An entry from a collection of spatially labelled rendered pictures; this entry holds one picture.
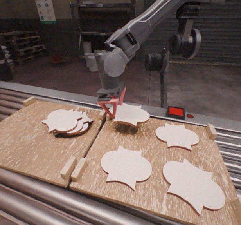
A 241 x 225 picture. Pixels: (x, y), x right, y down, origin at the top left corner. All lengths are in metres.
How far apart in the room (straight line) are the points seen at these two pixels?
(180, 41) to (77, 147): 0.94
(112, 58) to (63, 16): 5.56
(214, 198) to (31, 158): 0.51
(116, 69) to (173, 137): 0.32
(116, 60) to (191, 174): 0.36
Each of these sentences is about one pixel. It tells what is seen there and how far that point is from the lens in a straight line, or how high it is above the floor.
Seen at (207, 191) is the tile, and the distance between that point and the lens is 0.45.
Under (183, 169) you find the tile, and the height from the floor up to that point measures 0.95.
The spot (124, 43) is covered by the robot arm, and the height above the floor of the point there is 1.24.
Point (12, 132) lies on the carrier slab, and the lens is 0.67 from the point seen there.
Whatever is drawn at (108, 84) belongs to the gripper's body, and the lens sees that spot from 0.45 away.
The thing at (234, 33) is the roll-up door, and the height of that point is 0.92.
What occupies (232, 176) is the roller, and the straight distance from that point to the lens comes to 0.55.
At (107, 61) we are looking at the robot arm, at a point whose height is 1.21.
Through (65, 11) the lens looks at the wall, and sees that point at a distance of 5.86.
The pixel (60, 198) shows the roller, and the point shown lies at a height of 0.92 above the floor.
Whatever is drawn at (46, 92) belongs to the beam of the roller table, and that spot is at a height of 0.92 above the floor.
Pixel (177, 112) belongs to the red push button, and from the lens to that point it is 0.71.
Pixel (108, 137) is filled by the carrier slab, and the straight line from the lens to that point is 0.52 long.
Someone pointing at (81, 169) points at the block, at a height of 0.96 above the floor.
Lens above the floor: 1.30
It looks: 33 degrees down
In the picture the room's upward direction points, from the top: straight up
